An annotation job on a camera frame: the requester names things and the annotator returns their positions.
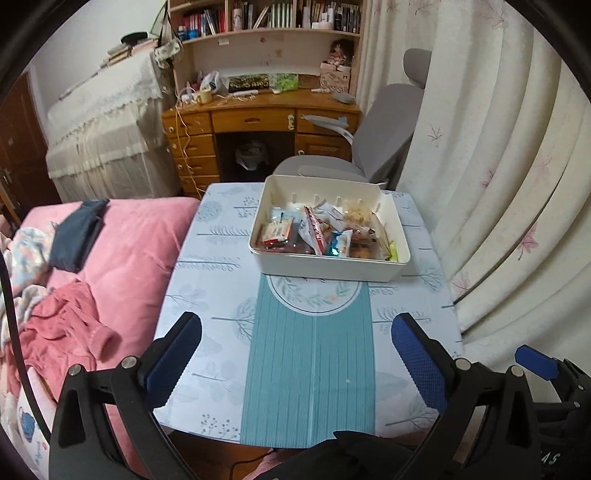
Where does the white red snack bag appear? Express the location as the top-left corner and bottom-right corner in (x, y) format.
(298, 206), (328, 256)

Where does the lace covered piano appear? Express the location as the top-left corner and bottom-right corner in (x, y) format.
(45, 51), (180, 203)

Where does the wooden bookshelf hutch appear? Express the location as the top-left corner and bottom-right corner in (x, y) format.
(165, 1), (366, 91)

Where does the floral blue tablecloth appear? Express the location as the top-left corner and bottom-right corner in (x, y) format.
(155, 183), (463, 448)

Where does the dark blue folded cloth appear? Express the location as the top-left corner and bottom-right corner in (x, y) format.
(49, 198), (110, 273)

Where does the grey office chair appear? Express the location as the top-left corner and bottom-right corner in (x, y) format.
(274, 48), (432, 189)

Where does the wooden desk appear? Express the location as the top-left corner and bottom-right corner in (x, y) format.
(161, 90), (362, 198)

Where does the cream floral curtain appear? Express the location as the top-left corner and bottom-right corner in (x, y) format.
(356, 1), (590, 369)

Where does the brown wooden door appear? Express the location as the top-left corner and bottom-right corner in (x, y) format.
(1, 73), (61, 218)

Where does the pink crumpled garment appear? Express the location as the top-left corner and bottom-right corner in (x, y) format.
(19, 281), (121, 398)

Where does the white plastic storage bin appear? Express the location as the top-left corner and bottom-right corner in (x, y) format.
(249, 175), (411, 282)

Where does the doll on shelf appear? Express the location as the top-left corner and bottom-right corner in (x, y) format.
(327, 39), (355, 67)

